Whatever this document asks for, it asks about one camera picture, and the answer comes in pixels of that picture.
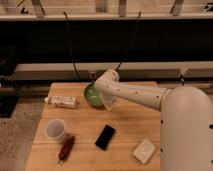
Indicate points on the green ceramic bowl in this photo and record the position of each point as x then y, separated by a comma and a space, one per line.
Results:
91, 94

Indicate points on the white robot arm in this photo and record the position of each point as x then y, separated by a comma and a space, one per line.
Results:
186, 120

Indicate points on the white tube with label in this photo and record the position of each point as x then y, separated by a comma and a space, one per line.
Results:
62, 101

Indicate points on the black rectangular phone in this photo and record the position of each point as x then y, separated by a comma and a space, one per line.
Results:
105, 137

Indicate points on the white rectangular box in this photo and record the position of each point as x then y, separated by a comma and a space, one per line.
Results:
144, 151

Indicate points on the black box at left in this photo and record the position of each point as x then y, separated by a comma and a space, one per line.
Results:
9, 94

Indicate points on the white wall outlet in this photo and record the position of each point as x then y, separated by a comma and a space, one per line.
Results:
92, 74

